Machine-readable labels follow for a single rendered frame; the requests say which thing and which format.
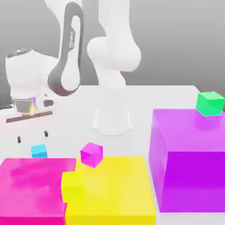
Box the small green cube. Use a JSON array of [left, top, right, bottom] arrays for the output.
[[195, 91, 225, 117]]

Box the large purple box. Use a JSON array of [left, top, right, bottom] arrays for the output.
[[149, 108, 225, 213]]

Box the small magenta cube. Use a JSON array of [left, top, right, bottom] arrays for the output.
[[80, 142, 104, 169]]

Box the large pink box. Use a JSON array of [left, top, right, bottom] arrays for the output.
[[0, 157, 77, 225]]

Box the large yellow box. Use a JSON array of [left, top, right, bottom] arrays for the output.
[[64, 156, 157, 225]]

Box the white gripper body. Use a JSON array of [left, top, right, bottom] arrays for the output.
[[4, 108, 55, 138]]

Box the small yellow cube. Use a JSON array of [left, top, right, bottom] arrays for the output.
[[61, 170, 85, 204]]

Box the small cyan cube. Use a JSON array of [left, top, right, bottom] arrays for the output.
[[30, 144, 48, 159]]

